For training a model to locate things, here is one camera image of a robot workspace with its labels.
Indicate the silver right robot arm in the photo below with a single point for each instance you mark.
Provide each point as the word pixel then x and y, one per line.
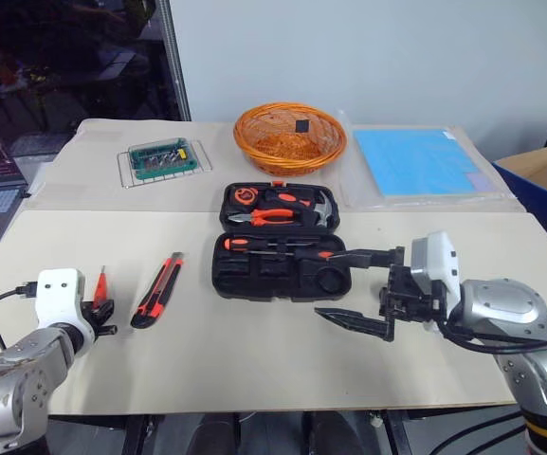
pixel 524 332

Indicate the orange black utility knife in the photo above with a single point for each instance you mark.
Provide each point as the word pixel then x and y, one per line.
pixel 157 294

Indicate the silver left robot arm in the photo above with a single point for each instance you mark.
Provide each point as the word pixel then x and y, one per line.
pixel 22 369

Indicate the black plastic tool case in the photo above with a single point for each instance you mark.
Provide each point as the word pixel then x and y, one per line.
pixel 280 279

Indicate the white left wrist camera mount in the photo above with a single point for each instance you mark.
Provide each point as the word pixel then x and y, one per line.
pixel 60 296

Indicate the small red tester screwdriver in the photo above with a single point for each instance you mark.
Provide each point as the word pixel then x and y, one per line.
pixel 101 284

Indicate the blue cardboard box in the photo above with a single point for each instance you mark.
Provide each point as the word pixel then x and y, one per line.
pixel 538 180

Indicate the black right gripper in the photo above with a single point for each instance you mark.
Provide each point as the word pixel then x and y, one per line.
pixel 408 296

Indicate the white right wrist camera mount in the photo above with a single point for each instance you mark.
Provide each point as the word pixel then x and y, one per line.
pixel 436 258

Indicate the aluminium frame post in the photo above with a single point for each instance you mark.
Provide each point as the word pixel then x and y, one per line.
pixel 176 61

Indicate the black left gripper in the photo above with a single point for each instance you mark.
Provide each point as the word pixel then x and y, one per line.
pixel 90 318

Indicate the beige paper table mat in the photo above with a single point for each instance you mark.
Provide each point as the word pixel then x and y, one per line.
pixel 254 360
pixel 93 194

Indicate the small black square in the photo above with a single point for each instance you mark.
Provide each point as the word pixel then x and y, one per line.
pixel 302 126

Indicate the green screwdriver bit box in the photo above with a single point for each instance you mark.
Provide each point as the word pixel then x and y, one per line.
pixel 159 158

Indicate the blue sheet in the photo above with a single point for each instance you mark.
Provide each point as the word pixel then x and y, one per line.
pixel 415 161

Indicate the orange black tape measure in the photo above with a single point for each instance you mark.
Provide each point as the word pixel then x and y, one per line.
pixel 243 196

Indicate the blue mat in plastic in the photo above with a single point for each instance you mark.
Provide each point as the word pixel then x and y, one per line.
pixel 349 189

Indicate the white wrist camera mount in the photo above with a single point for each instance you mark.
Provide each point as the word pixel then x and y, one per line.
pixel 60 296
pixel 436 258

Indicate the dark rounded shape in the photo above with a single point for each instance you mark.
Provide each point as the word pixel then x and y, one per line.
pixel 332 433
pixel 218 433

